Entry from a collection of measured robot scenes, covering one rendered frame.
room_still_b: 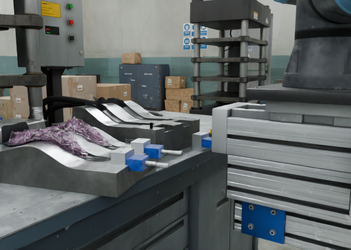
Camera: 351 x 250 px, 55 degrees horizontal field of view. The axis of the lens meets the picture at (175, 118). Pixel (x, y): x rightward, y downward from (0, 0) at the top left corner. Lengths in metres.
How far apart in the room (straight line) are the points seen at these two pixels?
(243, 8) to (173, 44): 3.71
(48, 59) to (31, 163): 1.02
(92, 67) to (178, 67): 2.80
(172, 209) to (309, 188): 0.58
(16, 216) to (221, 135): 0.42
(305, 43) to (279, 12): 6.91
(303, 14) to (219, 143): 0.28
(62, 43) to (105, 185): 1.21
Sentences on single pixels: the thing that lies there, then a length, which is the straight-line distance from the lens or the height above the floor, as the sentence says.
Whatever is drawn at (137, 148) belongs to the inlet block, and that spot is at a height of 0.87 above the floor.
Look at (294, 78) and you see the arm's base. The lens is 0.62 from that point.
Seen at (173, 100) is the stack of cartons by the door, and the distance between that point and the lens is 7.92.
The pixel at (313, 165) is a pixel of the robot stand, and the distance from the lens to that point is 0.63.
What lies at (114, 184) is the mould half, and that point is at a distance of 0.73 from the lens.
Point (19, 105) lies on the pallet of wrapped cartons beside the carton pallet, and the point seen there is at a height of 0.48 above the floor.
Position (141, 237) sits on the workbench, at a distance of 1.02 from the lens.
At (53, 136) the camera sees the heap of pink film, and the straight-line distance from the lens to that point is 0.86.
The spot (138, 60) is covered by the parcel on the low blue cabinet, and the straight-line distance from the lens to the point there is 8.47.
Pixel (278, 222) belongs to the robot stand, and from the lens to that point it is 0.72.
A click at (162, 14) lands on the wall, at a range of 8.59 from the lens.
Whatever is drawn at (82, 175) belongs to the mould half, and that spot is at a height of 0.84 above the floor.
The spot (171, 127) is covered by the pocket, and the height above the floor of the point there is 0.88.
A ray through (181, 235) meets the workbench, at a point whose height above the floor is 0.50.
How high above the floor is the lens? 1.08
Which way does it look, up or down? 9 degrees down
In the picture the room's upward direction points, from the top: straight up
